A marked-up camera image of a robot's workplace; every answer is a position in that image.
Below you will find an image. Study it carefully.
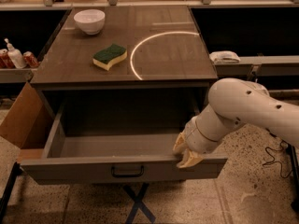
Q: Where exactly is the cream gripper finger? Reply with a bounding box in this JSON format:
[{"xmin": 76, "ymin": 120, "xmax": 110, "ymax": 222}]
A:
[
  {"xmin": 177, "ymin": 149, "xmax": 203, "ymax": 168},
  {"xmin": 173, "ymin": 133, "xmax": 188, "ymax": 155}
]

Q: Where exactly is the black stand leg right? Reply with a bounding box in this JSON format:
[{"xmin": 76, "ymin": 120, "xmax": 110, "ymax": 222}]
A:
[{"xmin": 287, "ymin": 145, "xmax": 299, "ymax": 213}]

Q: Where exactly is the black stand leg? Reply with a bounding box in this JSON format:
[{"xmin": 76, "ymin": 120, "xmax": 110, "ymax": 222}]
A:
[
  {"xmin": 0, "ymin": 162, "xmax": 22, "ymax": 224},
  {"xmin": 287, "ymin": 145, "xmax": 299, "ymax": 213}
]

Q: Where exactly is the black cable on floor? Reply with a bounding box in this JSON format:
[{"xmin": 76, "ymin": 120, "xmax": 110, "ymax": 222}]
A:
[{"xmin": 262, "ymin": 131, "xmax": 293, "ymax": 179}]

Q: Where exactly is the folded white cloth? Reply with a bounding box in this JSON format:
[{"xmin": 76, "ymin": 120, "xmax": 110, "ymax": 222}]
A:
[{"xmin": 209, "ymin": 50, "xmax": 240, "ymax": 63}]

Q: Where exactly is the grey top drawer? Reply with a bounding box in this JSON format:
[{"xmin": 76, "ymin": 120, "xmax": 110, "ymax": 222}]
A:
[{"xmin": 21, "ymin": 104, "xmax": 227, "ymax": 185}]

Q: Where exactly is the brown cardboard box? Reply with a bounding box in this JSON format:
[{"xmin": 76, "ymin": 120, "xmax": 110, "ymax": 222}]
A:
[{"xmin": 0, "ymin": 83, "xmax": 53, "ymax": 163}]

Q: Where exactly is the grey drawer cabinet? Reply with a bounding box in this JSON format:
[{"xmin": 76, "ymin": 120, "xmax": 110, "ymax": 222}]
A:
[{"xmin": 32, "ymin": 6, "xmax": 217, "ymax": 130}]

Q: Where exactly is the green and yellow sponge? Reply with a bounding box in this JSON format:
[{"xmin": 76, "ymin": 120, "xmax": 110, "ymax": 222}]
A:
[{"xmin": 93, "ymin": 44, "xmax": 127, "ymax": 71}]

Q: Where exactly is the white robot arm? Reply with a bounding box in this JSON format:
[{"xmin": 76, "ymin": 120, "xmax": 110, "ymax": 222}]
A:
[{"xmin": 173, "ymin": 78, "xmax": 299, "ymax": 168}]

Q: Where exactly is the white pump bottle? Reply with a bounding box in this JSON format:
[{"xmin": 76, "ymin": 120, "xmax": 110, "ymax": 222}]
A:
[{"xmin": 5, "ymin": 38, "xmax": 26, "ymax": 69}]

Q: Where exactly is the red soda can at edge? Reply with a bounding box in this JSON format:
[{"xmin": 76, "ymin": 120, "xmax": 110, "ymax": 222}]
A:
[{"xmin": 0, "ymin": 49, "xmax": 15, "ymax": 68}]

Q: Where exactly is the black stand leg left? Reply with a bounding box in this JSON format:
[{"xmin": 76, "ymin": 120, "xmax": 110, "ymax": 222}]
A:
[{"xmin": 0, "ymin": 162, "xmax": 22, "ymax": 224}]

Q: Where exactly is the white ceramic bowl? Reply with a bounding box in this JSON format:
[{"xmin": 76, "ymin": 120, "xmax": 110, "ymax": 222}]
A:
[{"xmin": 74, "ymin": 9, "xmax": 106, "ymax": 35}]

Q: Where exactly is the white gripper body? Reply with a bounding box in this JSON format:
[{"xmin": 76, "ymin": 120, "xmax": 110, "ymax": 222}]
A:
[{"xmin": 183, "ymin": 117, "xmax": 218, "ymax": 154}]

